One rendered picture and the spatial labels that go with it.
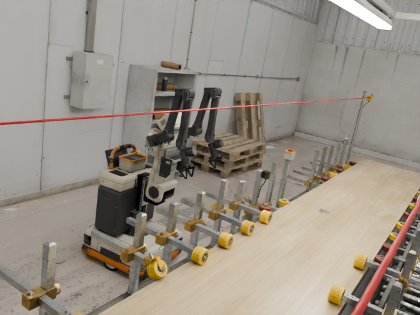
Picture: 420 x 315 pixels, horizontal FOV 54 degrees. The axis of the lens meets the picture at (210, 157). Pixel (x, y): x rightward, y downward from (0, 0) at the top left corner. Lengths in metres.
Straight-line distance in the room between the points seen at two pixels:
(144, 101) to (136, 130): 0.41
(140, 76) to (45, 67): 1.23
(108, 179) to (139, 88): 2.15
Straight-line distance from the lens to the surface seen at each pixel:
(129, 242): 3.57
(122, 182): 3.41
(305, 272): 2.27
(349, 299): 2.06
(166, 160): 3.26
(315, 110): 10.92
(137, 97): 5.41
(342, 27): 10.87
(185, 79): 6.03
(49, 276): 1.72
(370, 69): 10.58
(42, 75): 4.70
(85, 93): 4.77
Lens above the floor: 1.95
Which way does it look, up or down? 15 degrees down
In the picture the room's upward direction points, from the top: 9 degrees clockwise
